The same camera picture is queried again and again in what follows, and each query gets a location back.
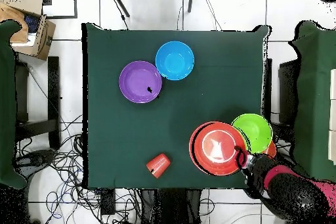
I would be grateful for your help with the blue cloth bundle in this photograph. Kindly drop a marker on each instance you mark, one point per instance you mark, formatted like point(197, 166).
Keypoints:
point(31, 23)

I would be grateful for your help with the orange cup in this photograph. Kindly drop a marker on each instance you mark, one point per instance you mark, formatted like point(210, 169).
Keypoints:
point(158, 165)

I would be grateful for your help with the green covered side table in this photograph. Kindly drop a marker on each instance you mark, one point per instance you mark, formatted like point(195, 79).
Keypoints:
point(6, 103)
point(315, 76)

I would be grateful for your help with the large orange bowl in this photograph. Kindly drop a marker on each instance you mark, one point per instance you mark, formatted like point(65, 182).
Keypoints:
point(207, 161)

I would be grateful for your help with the dark green tablecloth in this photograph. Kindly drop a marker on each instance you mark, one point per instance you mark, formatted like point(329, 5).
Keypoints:
point(110, 50)

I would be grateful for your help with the purple bowl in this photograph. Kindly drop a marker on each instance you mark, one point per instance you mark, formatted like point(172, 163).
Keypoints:
point(136, 79)

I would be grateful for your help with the cardboard box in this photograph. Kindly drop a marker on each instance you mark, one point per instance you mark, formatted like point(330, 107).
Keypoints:
point(46, 40)

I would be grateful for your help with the dark grey stand base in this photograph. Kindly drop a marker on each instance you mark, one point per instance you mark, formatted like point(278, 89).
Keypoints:
point(34, 159)

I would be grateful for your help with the black tripod leg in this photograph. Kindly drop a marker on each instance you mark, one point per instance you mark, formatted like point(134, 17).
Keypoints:
point(120, 2)
point(190, 0)

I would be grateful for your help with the small orange bowl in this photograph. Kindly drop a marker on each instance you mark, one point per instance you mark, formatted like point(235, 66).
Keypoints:
point(272, 150)

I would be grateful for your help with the white board black frame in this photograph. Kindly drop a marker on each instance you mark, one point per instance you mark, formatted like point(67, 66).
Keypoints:
point(63, 3)

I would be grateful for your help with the green bowl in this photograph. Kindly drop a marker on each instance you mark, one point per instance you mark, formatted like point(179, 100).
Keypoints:
point(257, 129)

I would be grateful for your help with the black power strip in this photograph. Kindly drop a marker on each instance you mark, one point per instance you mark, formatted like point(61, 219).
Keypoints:
point(107, 201)

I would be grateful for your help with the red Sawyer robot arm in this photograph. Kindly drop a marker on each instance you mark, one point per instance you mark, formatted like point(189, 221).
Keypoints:
point(296, 195)

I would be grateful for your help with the black chair frame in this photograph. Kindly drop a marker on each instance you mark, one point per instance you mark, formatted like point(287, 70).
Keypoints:
point(53, 90)
point(287, 82)

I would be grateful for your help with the large blue bowl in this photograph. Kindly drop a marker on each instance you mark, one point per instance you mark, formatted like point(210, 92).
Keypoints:
point(174, 60)

